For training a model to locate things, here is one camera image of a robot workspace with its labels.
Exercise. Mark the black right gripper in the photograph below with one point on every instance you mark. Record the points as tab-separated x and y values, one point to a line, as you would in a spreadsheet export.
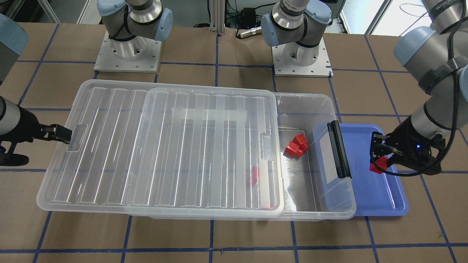
26	126

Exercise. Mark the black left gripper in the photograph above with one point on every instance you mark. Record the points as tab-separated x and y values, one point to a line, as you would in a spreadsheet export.
406	136

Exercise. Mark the clear plastic box lid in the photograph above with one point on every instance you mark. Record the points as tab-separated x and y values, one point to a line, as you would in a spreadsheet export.
93	174

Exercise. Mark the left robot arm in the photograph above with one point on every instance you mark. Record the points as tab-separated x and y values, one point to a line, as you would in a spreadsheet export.
435	56

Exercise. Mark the clear plastic storage box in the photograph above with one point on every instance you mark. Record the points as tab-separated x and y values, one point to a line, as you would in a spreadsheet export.
314	164

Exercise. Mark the blue plastic tray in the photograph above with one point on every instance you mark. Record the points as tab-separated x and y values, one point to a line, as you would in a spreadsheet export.
370	193

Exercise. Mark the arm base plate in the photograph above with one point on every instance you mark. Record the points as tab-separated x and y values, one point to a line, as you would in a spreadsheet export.
292	60
139	55

